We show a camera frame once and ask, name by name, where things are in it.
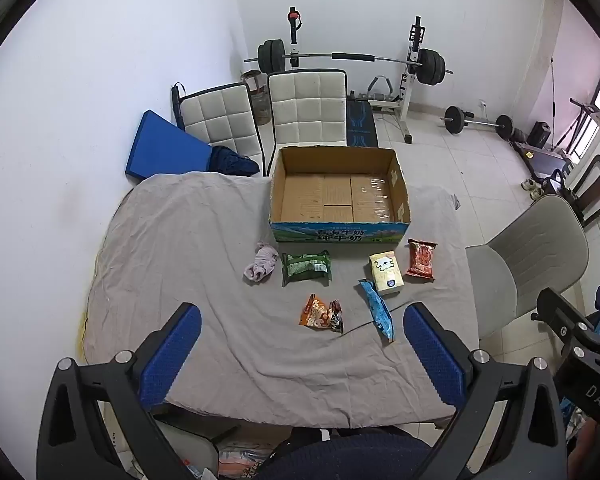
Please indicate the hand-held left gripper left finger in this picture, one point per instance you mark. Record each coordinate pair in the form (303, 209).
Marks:
(172, 355)

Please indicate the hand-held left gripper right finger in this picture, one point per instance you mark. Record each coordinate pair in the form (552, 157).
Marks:
(435, 355)

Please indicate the blue snack packet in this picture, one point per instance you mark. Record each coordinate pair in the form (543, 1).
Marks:
(379, 312)

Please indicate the red snack packet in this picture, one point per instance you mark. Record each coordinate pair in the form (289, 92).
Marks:
(422, 260)

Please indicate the yellow tissue pack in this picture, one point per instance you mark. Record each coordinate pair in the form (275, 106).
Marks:
(386, 272)

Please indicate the orange snack packet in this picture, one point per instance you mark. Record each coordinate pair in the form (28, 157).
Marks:
(320, 314)

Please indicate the pink sock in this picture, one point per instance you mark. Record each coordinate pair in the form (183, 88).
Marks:
(261, 262)

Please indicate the green snack packet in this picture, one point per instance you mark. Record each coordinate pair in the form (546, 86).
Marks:
(306, 267)

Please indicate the cardboard box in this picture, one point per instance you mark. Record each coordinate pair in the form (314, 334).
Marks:
(330, 195)

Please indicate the person's right hand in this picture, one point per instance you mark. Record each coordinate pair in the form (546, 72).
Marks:
(584, 442)

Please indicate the grey plastic chair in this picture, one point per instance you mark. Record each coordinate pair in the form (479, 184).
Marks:
(535, 250)

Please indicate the brown wooden chair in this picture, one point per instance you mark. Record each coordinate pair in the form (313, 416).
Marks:
(597, 187)

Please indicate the printed plastic bag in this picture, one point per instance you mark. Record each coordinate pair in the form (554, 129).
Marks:
(242, 460)

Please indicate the pair of white shoes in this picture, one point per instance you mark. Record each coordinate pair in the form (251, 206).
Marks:
(532, 189)

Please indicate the person's dark clothing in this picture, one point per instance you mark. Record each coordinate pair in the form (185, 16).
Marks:
(350, 455)

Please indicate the brown treadmill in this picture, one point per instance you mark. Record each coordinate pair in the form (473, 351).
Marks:
(542, 160)

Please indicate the black speaker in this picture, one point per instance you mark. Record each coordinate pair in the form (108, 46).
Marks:
(538, 135)

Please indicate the dark blue cloth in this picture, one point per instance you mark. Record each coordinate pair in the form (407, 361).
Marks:
(232, 162)

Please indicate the black pole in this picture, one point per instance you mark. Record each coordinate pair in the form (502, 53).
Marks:
(551, 100)

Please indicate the blue foam mat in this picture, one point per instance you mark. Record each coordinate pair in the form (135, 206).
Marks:
(165, 147)

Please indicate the short barbell with black plates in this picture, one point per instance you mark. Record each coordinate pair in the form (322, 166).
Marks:
(454, 120)

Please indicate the black weight bench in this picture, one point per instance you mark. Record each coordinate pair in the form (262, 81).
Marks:
(361, 122)

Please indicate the white padded chair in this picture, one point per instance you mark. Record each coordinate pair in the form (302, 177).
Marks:
(307, 107)
(217, 115)

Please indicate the grey gas cylinder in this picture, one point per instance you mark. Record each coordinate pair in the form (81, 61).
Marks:
(261, 107)

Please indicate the white weight rack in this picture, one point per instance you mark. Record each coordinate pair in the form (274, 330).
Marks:
(407, 90)

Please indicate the long barbell with black plates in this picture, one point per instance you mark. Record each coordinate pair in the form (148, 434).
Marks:
(352, 56)

